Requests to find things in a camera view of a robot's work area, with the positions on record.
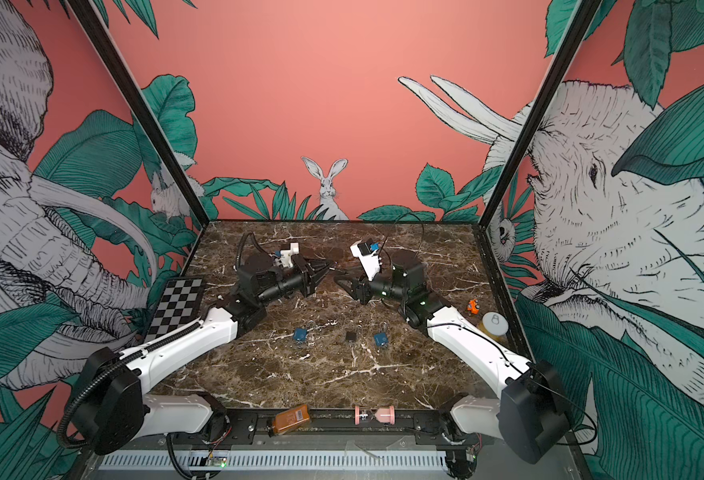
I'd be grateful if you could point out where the black white checkerboard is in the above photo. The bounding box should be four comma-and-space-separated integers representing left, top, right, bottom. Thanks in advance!
144, 276, 206, 341

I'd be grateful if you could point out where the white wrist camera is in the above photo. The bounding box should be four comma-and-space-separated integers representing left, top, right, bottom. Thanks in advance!
275, 242, 300, 269
350, 239, 381, 281

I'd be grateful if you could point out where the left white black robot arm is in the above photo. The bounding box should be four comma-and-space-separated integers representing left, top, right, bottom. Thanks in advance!
56, 253, 333, 455

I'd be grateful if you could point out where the pink hourglass spool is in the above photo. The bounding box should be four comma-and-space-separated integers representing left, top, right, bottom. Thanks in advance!
354, 405, 396, 425

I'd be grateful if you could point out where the orange brown box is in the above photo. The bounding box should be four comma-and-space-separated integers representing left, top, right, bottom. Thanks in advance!
269, 404, 311, 436

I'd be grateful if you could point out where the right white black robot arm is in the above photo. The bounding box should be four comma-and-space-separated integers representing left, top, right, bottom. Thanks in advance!
334, 241, 572, 464

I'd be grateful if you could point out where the yellow orange can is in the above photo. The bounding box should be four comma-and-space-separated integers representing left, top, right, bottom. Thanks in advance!
478, 312, 510, 342

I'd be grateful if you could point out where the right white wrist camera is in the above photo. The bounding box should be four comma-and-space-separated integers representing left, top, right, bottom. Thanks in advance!
350, 239, 381, 281

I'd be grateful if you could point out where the blue padlock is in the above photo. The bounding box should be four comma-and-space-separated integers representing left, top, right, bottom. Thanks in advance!
293, 327, 308, 345
374, 332, 389, 348

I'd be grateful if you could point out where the white slotted cable duct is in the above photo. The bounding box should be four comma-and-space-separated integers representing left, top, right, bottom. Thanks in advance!
98, 449, 449, 472

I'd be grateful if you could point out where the orange toy car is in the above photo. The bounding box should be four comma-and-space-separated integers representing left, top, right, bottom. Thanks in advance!
468, 299, 479, 315

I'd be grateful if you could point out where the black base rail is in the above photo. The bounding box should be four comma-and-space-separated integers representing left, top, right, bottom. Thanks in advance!
207, 409, 575, 446

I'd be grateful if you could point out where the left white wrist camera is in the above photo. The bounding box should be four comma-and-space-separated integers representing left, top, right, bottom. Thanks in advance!
275, 242, 300, 269

